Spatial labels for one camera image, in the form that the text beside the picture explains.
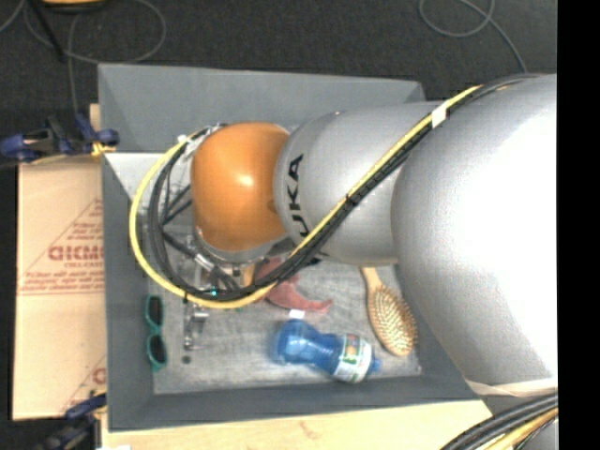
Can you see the blue plastic bottle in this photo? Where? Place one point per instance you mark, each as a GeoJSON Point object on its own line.
{"type": "Point", "coordinates": [309, 347]}

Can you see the grey metal bin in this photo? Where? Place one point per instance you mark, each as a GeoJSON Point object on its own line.
{"type": "Point", "coordinates": [140, 106]}

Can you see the wooden hairbrush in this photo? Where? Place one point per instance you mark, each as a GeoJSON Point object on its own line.
{"type": "Point", "coordinates": [391, 324]}

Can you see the red-brown cloth toy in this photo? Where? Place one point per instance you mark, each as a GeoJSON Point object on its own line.
{"type": "Point", "coordinates": [293, 293]}

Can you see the green sunglasses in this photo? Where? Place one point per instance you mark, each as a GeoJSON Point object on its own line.
{"type": "Point", "coordinates": [155, 349]}

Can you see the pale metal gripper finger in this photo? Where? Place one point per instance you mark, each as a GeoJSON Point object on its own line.
{"type": "Point", "coordinates": [201, 318]}
{"type": "Point", "coordinates": [188, 331]}

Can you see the brown cardboard board red print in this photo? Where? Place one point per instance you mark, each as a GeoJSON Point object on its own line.
{"type": "Point", "coordinates": [56, 326]}

